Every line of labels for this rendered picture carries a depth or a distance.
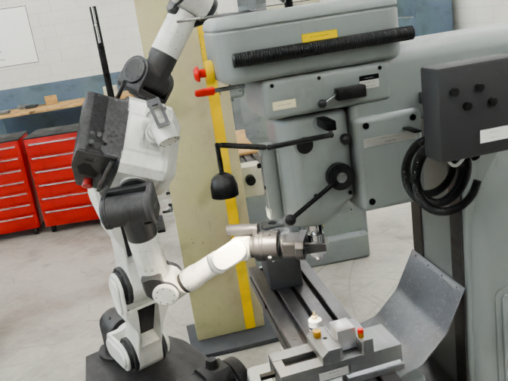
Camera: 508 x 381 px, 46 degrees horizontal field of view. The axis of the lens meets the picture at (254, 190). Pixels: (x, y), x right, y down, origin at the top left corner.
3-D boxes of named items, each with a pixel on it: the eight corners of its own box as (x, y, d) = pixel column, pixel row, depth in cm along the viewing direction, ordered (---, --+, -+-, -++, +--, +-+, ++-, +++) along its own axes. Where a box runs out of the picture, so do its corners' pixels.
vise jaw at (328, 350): (323, 365, 157) (321, 352, 156) (307, 342, 169) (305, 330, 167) (344, 360, 158) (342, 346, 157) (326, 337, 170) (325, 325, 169)
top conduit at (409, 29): (235, 69, 137) (233, 54, 136) (232, 68, 141) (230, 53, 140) (416, 39, 145) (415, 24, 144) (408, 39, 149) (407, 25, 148)
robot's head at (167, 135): (153, 153, 172) (162, 139, 165) (140, 122, 174) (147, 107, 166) (173, 147, 175) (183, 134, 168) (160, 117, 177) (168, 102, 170)
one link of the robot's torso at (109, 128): (57, 211, 188) (75, 166, 158) (74, 119, 202) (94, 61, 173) (148, 228, 199) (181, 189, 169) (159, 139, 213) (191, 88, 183)
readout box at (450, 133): (444, 165, 131) (439, 69, 125) (424, 156, 140) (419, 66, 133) (525, 149, 134) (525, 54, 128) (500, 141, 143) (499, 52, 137)
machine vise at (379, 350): (285, 404, 155) (280, 367, 152) (268, 373, 169) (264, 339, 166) (406, 367, 163) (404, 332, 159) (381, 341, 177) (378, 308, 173)
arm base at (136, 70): (111, 94, 183) (140, 96, 177) (119, 54, 184) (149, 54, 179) (141, 109, 196) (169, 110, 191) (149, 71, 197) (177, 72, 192)
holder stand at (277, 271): (271, 291, 218) (263, 240, 212) (261, 267, 239) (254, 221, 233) (302, 285, 219) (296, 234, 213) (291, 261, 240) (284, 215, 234)
